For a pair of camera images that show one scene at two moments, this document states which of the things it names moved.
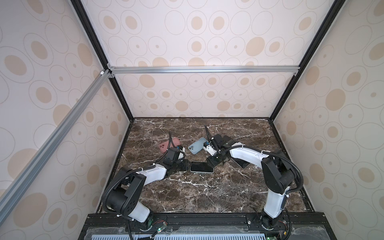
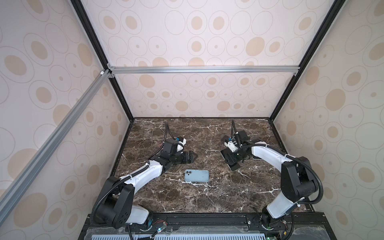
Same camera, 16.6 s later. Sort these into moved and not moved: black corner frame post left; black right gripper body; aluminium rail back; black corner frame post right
Moved: black right gripper body
Not moved: black corner frame post left; black corner frame post right; aluminium rail back
